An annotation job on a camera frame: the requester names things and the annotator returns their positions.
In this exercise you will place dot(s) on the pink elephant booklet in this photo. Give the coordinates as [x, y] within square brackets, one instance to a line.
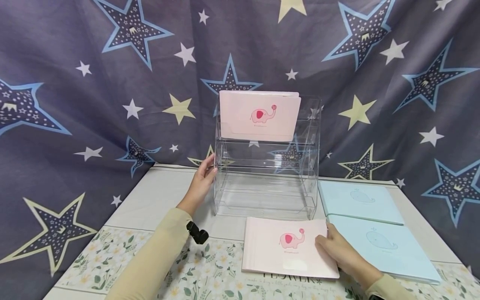
[270, 254]
[240, 112]

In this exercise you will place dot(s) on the person's left hand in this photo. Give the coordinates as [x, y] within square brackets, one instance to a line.
[198, 187]

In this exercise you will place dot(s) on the person's left forearm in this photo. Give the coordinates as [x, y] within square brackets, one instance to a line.
[153, 258]

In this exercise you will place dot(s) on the blue whale booklet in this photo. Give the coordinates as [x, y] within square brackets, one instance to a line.
[356, 206]
[397, 254]

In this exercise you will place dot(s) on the clear acrylic display rack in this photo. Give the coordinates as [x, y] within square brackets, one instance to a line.
[262, 191]

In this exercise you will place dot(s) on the person's left fingers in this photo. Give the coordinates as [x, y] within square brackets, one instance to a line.
[208, 159]

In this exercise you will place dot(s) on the person's right forearm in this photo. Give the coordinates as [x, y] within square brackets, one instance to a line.
[388, 289]

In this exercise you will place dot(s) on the black wrist band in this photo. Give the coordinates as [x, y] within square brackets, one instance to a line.
[198, 233]

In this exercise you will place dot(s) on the person's right index finger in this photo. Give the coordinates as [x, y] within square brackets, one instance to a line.
[331, 230]

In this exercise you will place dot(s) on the person's left thumb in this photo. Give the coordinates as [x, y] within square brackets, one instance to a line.
[212, 171]

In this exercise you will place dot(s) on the person's right hand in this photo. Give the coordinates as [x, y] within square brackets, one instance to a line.
[347, 254]

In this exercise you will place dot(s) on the person's right thumb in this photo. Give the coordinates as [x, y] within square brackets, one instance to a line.
[321, 242]

